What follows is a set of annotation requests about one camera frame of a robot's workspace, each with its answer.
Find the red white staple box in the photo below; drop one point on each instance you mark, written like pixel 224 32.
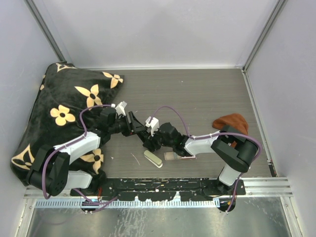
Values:
pixel 168 156

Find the black floral cushion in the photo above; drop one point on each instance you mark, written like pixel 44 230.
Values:
pixel 68 98

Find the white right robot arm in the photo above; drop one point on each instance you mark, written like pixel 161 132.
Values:
pixel 237 150

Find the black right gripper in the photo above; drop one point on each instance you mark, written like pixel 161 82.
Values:
pixel 150 141

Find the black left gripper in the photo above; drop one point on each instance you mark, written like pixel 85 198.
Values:
pixel 133 128

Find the orange brown cloth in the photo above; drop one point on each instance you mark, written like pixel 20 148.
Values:
pixel 235 120

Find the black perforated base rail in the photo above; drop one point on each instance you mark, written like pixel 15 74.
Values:
pixel 160 189

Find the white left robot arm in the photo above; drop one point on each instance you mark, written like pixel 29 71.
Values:
pixel 51 172

